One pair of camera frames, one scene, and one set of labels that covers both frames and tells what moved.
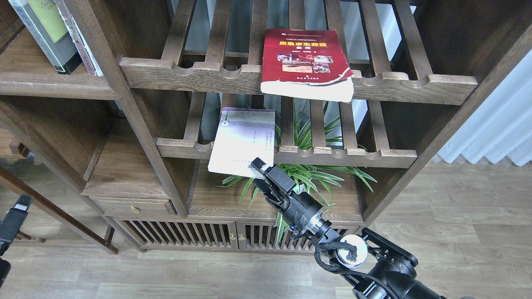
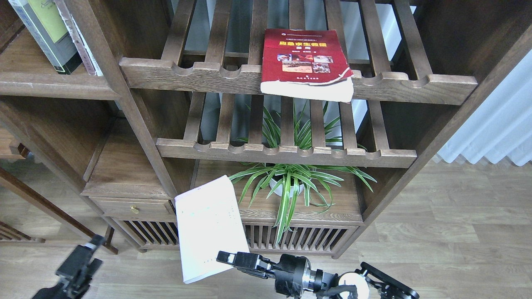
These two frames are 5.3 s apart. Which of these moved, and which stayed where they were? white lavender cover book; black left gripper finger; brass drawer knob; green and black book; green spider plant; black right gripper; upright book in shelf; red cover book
Moved: white lavender cover book; black right gripper; black left gripper finger
Stayed: upright book in shelf; red cover book; green spider plant; green and black book; brass drawer knob
